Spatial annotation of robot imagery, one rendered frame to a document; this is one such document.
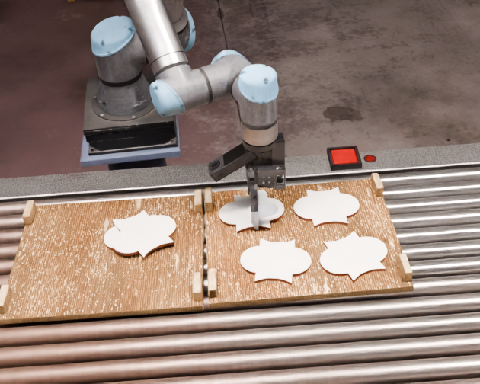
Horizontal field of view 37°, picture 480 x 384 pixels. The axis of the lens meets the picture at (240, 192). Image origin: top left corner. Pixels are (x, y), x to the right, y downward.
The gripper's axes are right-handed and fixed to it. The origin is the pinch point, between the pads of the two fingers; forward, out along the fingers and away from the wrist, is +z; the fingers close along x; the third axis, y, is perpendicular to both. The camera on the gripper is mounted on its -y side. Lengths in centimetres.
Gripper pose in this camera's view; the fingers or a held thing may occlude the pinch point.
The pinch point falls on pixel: (251, 211)
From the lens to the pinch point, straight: 161.0
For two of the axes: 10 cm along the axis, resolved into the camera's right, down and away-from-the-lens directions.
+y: 10.0, -0.7, 0.3
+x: -0.6, -6.3, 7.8
